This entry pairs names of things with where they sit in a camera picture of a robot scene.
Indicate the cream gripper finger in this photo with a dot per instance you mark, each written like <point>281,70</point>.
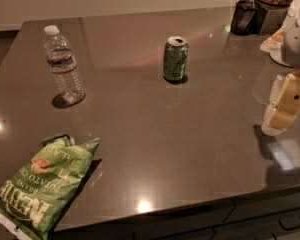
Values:
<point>276,88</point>
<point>280,115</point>

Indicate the green soda can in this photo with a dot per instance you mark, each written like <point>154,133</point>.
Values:
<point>175,58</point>

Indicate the clear plastic water bottle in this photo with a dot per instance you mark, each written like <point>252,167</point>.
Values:
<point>62,62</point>

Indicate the white round base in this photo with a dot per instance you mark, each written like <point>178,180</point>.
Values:
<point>273,45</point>

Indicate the dark box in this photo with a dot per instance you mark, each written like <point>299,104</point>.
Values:
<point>269,18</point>

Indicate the black mesh cup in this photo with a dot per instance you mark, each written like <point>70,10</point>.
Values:
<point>243,18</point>

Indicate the green potato chip bag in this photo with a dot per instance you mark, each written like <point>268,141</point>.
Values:
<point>33,199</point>

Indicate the black drawer handle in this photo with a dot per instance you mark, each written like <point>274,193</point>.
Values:
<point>290,224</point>

